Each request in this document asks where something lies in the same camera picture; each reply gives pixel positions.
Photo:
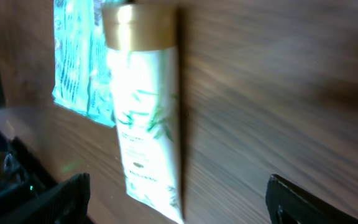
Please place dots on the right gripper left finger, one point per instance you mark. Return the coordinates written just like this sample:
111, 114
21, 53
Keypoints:
65, 203

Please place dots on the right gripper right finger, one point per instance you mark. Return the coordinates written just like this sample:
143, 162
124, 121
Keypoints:
289, 203

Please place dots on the teal snack packet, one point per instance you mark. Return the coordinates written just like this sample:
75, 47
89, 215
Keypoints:
82, 76

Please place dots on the white tube with gold cap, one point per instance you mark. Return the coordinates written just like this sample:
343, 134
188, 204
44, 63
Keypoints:
142, 56

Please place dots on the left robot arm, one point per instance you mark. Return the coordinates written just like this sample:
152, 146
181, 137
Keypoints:
22, 178

